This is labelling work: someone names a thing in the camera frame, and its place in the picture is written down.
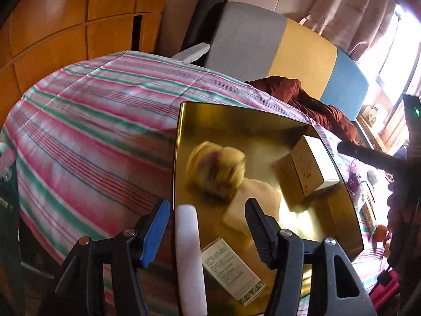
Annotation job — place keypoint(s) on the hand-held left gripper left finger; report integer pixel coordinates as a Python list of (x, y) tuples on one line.
[(154, 233)]

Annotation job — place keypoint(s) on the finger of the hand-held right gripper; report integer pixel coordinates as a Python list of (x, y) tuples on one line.
[(361, 153)]

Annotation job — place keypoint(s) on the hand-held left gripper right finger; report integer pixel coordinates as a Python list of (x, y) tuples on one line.
[(259, 233)]

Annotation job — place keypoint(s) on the orange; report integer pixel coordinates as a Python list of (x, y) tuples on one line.
[(381, 232)]

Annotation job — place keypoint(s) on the gold metal tray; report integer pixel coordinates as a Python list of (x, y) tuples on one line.
[(230, 128)]

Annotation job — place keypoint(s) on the wooden desk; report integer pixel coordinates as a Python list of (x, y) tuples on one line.
[(368, 131)]

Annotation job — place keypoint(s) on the white box with round print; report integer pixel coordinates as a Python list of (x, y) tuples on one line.
[(376, 114)]

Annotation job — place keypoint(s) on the white plastic tube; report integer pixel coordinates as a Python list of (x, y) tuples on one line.
[(189, 253)]

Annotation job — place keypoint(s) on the cream flat pad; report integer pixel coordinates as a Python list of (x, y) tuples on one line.
[(269, 194)]

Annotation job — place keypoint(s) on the green label carton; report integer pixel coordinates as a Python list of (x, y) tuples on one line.
[(227, 266)]

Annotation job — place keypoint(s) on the beige cardboard box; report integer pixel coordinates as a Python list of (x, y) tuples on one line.
[(306, 171)]

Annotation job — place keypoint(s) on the window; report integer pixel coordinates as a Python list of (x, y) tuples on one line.
[(394, 56)]

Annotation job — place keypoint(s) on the yellow round wrapped bun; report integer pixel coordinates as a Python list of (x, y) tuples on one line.
[(213, 168)]

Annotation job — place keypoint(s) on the brown jacket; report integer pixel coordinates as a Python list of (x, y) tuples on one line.
[(296, 92)]

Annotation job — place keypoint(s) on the pink green striped tablecloth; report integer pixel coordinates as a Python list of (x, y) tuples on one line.
[(98, 121)]

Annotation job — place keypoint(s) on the pink patterned curtain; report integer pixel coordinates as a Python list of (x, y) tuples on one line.
[(355, 6)]

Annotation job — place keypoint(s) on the dark red blanket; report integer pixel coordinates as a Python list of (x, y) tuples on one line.
[(384, 289)]

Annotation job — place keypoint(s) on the grey yellow blue chair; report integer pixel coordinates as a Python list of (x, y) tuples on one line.
[(250, 39)]

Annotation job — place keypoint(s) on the white foam piece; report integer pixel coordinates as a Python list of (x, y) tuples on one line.
[(192, 52)]

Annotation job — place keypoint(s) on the black rolled mat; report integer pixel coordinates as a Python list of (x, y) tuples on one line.
[(205, 13)]

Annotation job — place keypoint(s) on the wooden wardrobe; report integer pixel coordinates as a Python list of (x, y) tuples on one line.
[(65, 6)]

